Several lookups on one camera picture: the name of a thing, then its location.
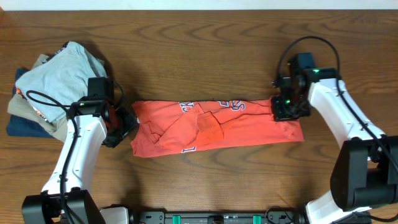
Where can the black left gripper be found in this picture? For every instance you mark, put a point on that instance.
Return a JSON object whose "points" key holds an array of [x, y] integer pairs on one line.
{"points": [[132, 122]]}

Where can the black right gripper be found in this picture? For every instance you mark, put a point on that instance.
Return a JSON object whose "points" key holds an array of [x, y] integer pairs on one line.
{"points": [[280, 114]]}

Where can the red orange t-shirt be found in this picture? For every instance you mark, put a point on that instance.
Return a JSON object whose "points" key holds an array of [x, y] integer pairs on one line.
{"points": [[170, 127]]}

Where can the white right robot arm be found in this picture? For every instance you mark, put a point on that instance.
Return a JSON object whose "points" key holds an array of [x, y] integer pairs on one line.
{"points": [[365, 173]]}

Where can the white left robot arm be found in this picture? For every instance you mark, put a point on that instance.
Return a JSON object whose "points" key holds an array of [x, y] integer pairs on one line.
{"points": [[93, 122]]}

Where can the light blue folded garment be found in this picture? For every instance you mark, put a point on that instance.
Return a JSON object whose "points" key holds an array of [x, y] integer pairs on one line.
{"points": [[84, 66]]}

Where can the beige folded garment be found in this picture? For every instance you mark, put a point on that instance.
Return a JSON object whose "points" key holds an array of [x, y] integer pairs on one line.
{"points": [[21, 108]]}

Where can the navy blue folded garment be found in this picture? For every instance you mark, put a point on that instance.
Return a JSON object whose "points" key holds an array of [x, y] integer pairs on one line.
{"points": [[22, 127]]}

